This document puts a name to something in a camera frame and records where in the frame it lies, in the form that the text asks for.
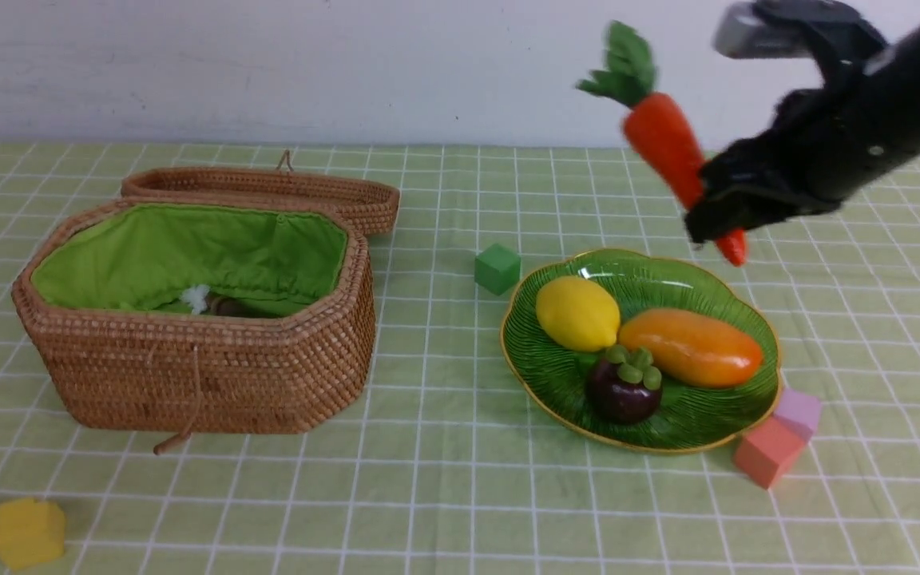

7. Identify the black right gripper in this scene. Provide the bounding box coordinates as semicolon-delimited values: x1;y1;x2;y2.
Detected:
685;89;868;244

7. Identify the orange carrot with leaves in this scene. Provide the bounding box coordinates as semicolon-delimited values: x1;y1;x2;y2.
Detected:
575;20;748;268

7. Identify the orange yellow mango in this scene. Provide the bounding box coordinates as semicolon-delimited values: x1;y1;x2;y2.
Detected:
617;308;764;389

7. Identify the yellow lemon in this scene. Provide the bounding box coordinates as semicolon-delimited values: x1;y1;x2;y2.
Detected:
534;276;621;353

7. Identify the dark purple mangosteen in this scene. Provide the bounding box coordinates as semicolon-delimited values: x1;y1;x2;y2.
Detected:
584;343;662;425

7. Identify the purple eggplant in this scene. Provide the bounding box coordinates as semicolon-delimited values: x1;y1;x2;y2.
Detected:
205;294;256;318

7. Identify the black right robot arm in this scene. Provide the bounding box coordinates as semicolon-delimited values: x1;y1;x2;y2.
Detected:
685;1;920;244

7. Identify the green checkered tablecloth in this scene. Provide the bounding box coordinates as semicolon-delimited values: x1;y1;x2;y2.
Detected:
0;143;920;574

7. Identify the pink foam cube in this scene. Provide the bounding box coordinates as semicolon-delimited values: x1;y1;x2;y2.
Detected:
773;388;823;442

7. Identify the green foam cube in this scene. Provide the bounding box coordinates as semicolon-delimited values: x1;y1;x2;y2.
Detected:
474;243;522;295

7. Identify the green glass leaf plate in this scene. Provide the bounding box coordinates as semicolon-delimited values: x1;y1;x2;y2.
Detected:
500;248;784;454

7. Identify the salmon foam cube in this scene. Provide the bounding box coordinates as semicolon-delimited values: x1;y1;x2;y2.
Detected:
732;416;807;490

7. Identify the woven rattan basket lid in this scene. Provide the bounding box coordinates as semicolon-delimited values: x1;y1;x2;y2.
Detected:
120;150;399;236

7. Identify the wooden basket toggle peg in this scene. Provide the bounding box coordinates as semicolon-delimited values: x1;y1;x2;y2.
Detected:
153;433;192;456

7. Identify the green fabric basket liner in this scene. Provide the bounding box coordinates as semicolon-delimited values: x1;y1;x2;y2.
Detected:
32;203;348;317

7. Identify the woven rattan basket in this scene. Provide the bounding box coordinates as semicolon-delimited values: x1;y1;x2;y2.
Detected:
11;196;376;434

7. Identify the yellow foam block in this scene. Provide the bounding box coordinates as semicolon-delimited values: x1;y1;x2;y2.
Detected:
0;498;66;572

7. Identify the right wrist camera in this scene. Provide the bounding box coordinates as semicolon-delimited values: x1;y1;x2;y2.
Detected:
712;1;888;83

